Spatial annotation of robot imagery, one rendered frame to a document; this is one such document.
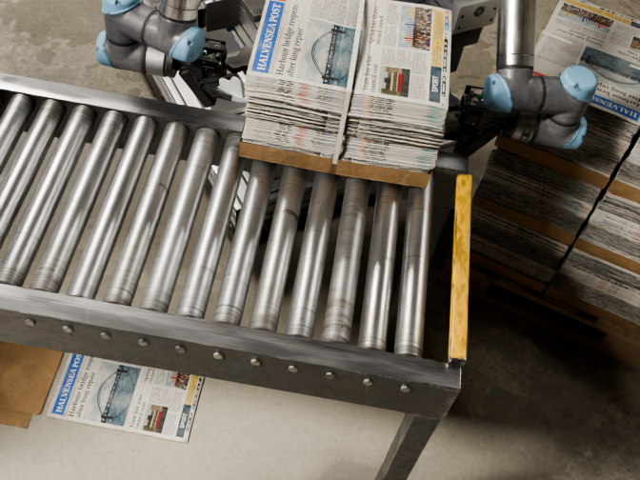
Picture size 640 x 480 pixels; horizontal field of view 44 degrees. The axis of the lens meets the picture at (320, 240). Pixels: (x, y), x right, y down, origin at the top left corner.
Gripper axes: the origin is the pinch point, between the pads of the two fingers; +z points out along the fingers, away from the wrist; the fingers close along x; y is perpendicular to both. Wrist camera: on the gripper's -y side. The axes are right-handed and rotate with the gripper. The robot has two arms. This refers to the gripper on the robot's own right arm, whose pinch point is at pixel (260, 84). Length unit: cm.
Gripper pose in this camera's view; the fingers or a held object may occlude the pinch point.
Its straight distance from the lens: 176.4
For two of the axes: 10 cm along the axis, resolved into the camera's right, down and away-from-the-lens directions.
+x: 1.4, -7.8, 6.1
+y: 1.1, -5.9, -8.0
